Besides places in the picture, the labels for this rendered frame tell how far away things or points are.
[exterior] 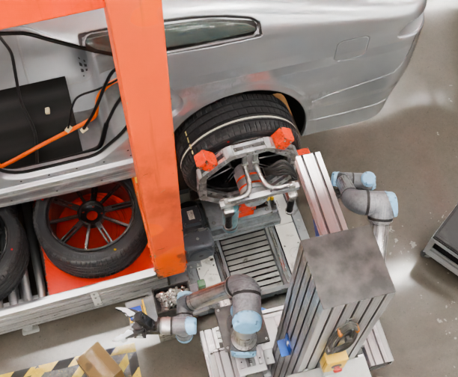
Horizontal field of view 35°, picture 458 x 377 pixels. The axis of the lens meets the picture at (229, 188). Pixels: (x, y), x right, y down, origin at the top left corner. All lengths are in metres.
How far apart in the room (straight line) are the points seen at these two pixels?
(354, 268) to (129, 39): 1.02
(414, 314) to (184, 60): 2.22
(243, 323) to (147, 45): 1.20
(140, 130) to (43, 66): 1.75
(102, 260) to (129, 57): 1.94
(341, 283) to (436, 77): 3.32
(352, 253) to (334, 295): 0.16
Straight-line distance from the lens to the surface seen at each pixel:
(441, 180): 5.06
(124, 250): 4.10
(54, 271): 4.36
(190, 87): 3.44
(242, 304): 2.94
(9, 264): 4.18
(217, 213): 4.47
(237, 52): 3.35
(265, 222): 4.51
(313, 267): 2.40
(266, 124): 3.69
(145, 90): 2.49
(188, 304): 3.23
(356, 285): 2.40
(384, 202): 3.37
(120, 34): 2.24
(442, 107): 5.39
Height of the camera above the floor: 4.23
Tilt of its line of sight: 62 degrees down
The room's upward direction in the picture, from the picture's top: 2 degrees clockwise
